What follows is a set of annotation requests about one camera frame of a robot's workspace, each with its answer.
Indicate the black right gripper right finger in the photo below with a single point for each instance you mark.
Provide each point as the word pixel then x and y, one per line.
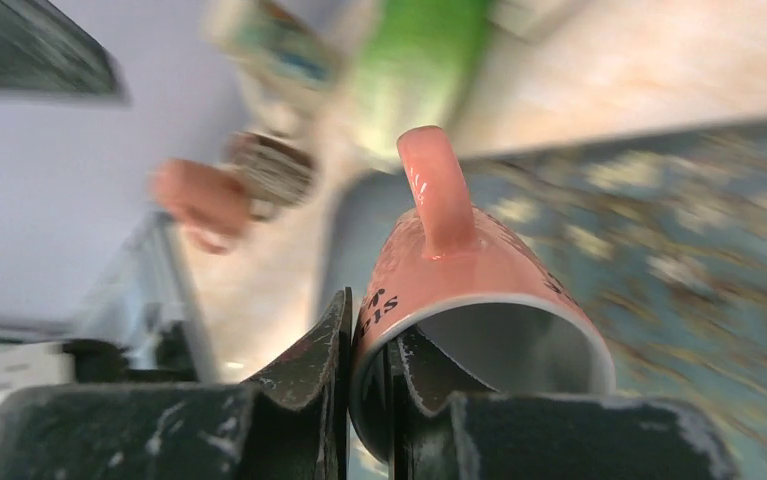
pixel 443 426

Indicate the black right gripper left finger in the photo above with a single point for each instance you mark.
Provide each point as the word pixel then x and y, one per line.
pixel 287 421

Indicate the salmon pink text mug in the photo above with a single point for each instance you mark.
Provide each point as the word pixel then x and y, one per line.
pixel 475 289

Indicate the pink flower mug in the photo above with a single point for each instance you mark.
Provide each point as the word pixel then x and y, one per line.
pixel 210 204

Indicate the brown dark mug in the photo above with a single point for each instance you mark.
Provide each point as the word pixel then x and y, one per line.
pixel 275 174

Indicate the blue floral tray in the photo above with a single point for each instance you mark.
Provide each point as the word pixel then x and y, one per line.
pixel 663 241

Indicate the beige tote bag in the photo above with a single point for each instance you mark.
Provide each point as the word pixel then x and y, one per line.
pixel 284 70

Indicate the green lettuce toy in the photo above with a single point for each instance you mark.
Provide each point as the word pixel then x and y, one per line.
pixel 413 69

